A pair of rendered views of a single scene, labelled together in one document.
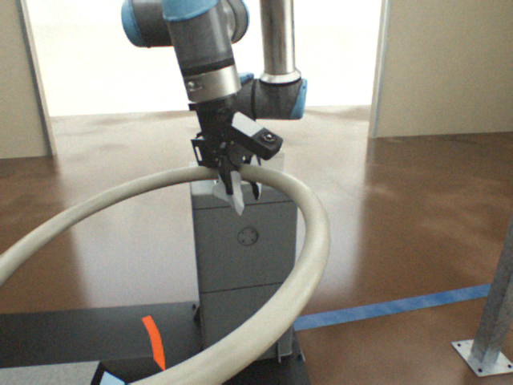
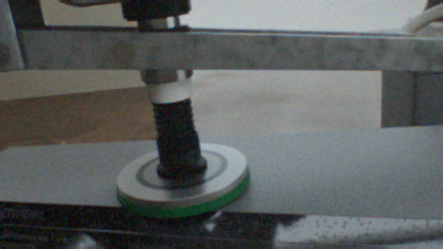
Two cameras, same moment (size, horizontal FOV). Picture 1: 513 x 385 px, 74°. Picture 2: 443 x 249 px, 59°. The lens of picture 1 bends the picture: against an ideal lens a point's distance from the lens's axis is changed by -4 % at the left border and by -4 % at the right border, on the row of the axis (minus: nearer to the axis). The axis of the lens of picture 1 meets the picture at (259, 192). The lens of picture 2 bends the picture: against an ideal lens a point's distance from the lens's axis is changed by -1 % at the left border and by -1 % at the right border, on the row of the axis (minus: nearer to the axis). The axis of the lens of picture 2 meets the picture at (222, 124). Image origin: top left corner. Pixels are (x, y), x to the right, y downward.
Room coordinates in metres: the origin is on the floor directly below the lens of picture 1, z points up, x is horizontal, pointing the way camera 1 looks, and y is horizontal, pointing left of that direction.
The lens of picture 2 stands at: (-0.41, 0.49, 1.16)
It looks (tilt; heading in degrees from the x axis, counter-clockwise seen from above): 19 degrees down; 18
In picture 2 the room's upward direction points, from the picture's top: 7 degrees counter-clockwise
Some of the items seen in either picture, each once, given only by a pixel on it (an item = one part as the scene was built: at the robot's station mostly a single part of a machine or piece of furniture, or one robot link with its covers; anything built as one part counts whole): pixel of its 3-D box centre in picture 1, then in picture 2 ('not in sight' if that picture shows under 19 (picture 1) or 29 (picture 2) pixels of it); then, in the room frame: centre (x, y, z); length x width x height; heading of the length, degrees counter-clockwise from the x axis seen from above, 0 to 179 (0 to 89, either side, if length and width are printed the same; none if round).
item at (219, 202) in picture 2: not in sight; (183, 173); (0.13, 0.75, 0.88); 0.22 x 0.22 x 0.04
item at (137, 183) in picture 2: not in sight; (182, 171); (0.13, 0.75, 0.89); 0.21 x 0.21 x 0.01
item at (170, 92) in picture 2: not in sight; (169, 85); (0.13, 0.75, 1.03); 0.07 x 0.07 x 0.04
